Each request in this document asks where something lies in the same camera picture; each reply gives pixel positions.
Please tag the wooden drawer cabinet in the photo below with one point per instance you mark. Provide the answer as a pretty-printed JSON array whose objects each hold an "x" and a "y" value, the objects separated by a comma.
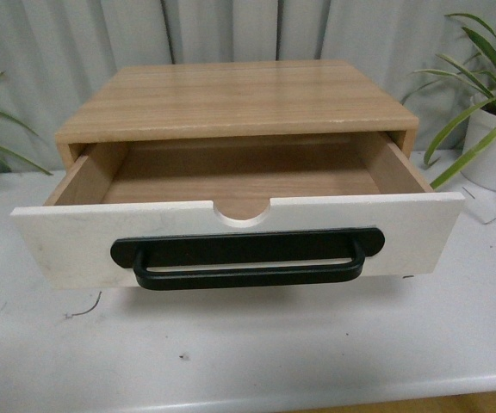
[{"x": 160, "y": 102}]

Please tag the white front top drawer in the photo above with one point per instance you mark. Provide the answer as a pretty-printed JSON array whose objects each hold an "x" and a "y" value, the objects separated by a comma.
[{"x": 236, "y": 185}]

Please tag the black drawer handle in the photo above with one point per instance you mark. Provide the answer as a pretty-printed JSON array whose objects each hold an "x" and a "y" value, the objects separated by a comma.
[{"x": 259, "y": 259}]

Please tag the green spider plant right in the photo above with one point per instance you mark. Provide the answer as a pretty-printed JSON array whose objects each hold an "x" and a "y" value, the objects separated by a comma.
[{"x": 478, "y": 73}]

